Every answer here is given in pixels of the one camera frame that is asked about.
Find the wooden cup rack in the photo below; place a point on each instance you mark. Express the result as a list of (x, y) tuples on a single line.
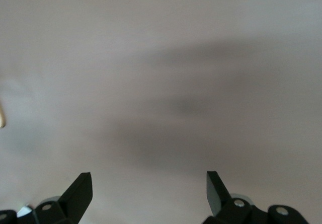
[(2, 115)]

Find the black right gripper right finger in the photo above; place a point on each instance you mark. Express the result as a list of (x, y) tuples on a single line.
[(221, 201)]

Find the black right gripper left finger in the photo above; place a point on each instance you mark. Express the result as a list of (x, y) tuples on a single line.
[(73, 198)]

